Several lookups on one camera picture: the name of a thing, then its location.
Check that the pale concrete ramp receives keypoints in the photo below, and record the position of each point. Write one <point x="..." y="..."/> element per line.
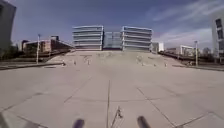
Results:
<point x="113" y="56"/>

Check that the pale concrete paved plaza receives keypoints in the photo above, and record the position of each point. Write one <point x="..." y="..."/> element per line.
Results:
<point x="100" y="86"/>

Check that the white striped building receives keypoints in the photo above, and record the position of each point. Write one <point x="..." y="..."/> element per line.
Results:
<point x="88" y="38"/>

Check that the small white building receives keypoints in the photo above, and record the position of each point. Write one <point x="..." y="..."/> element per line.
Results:
<point x="157" y="46"/>

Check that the robot's own part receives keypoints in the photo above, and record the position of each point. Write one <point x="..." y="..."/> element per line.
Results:
<point x="143" y="122"/>
<point x="78" y="123"/>

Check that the brown brick building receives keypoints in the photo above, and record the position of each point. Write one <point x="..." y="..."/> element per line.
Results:
<point x="43" y="45"/>

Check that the low white building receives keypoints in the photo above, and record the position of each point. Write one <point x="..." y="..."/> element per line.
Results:
<point x="186" y="50"/>

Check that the lamp pole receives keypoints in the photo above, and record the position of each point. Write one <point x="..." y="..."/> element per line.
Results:
<point x="37" y="50"/>
<point x="196" y="53"/>

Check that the tall pale building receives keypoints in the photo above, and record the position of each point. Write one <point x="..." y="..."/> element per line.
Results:
<point x="218" y="33"/>

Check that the tall dark building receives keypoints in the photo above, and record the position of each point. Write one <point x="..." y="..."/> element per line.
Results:
<point x="5" y="23"/>

